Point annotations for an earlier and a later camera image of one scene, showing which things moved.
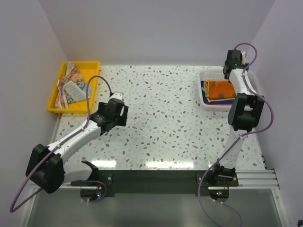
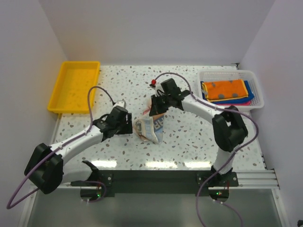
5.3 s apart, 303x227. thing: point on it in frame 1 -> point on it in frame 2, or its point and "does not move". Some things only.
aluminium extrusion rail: (256, 179) does not move
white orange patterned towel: (71, 87) -> (148, 127)
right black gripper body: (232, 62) -> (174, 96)
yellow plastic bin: (86, 69) does not move
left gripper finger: (123, 115) -> (129, 123)
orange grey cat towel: (219, 90) does not move
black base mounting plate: (157, 181) does not move
